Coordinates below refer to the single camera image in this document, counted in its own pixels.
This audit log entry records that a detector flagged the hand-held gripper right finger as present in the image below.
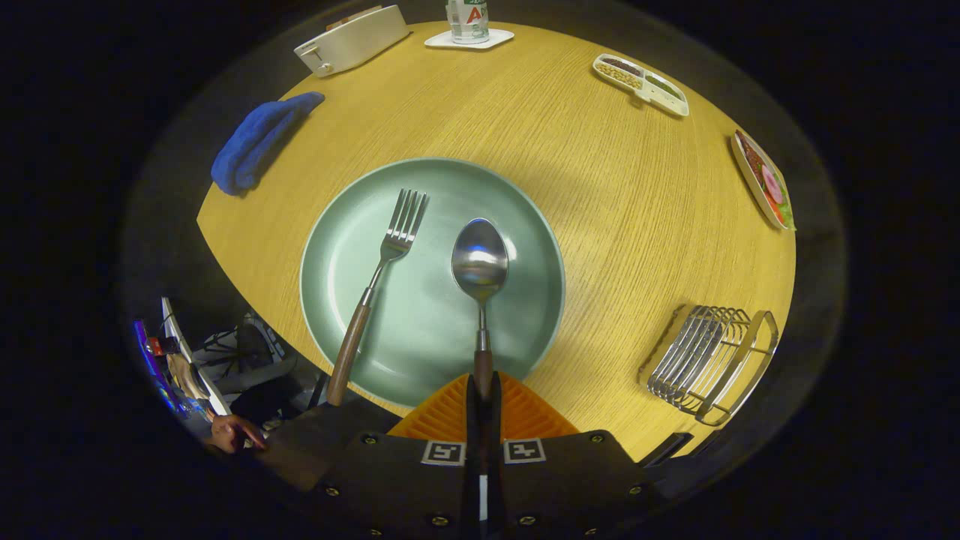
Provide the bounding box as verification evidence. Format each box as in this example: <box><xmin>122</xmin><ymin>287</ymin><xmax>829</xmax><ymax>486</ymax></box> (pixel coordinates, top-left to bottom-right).
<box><xmin>482</xmin><ymin>371</ymin><xmax>662</xmax><ymax>540</ymax></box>

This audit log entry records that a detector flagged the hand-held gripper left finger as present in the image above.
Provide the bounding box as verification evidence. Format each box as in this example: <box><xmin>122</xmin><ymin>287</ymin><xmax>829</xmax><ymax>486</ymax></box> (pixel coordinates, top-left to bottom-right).
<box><xmin>311</xmin><ymin>373</ymin><xmax>482</xmax><ymax>540</ymax></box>

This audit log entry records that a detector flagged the spoon with wooden handle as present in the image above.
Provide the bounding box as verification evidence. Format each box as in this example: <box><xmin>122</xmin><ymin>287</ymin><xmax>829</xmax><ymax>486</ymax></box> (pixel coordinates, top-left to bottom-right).
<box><xmin>451</xmin><ymin>217</ymin><xmax>509</xmax><ymax>402</ymax></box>

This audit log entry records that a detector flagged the fork with wooden handle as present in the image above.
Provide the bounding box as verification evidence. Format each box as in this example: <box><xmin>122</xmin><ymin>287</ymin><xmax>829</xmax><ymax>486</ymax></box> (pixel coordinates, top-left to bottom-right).
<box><xmin>325</xmin><ymin>188</ymin><xmax>430</xmax><ymax>407</ymax></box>

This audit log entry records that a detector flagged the pale green plate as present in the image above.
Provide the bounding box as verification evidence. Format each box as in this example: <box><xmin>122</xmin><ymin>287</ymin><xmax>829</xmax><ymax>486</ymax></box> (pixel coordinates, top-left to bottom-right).
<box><xmin>299</xmin><ymin>157</ymin><xmax>566</xmax><ymax>410</ymax></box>

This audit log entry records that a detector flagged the white board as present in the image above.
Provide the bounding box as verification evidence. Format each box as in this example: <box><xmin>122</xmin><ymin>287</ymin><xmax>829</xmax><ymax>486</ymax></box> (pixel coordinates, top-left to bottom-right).
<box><xmin>160</xmin><ymin>297</ymin><xmax>232</xmax><ymax>418</ymax></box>

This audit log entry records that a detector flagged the laptop with purple screen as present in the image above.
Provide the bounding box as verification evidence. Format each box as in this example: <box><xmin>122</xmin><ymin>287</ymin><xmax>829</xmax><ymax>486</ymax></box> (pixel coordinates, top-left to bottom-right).
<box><xmin>133</xmin><ymin>319</ymin><xmax>188</xmax><ymax>417</ymax></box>

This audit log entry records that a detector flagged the white plate of food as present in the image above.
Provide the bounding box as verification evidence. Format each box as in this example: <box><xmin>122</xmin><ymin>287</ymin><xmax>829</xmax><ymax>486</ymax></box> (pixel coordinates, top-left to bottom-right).
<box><xmin>730</xmin><ymin>129</ymin><xmax>797</xmax><ymax>232</ymax></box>

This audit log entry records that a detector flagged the blue cloth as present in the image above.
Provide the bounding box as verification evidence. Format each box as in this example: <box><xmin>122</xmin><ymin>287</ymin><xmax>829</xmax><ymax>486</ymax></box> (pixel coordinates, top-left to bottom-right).
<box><xmin>211</xmin><ymin>91</ymin><xmax>326</xmax><ymax>197</ymax></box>

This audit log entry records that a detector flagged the white divided dish of beans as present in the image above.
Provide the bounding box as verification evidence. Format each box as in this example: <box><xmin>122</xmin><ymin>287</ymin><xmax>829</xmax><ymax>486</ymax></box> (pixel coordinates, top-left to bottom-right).
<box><xmin>592</xmin><ymin>53</ymin><xmax>690</xmax><ymax>118</ymax></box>

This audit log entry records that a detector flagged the white toaster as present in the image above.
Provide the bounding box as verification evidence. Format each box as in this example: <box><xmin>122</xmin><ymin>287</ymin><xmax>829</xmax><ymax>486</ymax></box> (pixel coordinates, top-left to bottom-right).
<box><xmin>293</xmin><ymin>4</ymin><xmax>411</xmax><ymax>79</ymax></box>

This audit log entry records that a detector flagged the white coaster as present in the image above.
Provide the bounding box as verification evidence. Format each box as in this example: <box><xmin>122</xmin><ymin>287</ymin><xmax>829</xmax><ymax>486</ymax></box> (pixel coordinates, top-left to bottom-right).
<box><xmin>424</xmin><ymin>28</ymin><xmax>516</xmax><ymax>51</ymax></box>

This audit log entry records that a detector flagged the brown toast slice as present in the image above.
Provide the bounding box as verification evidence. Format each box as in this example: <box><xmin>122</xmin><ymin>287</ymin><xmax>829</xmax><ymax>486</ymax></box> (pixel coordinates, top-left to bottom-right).
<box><xmin>325</xmin><ymin>6</ymin><xmax>385</xmax><ymax>32</ymax></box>

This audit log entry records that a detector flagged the white bottle with green cap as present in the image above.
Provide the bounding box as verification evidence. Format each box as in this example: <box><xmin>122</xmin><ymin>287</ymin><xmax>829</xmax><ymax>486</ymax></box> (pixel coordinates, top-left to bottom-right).
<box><xmin>445</xmin><ymin>0</ymin><xmax>491</xmax><ymax>44</ymax></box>

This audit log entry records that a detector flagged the black table bracket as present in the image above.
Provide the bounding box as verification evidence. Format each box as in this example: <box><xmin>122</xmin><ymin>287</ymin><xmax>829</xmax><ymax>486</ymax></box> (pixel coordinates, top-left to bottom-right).
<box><xmin>641</xmin><ymin>431</ymin><xmax>695</xmax><ymax>467</ymax></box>

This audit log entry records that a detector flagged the metal wire basket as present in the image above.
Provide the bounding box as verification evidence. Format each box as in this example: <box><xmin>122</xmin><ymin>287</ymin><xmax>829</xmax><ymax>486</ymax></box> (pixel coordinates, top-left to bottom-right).
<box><xmin>637</xmin><ymin>304</ymin><xmax>779</xmax><ymax>428</ymax></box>

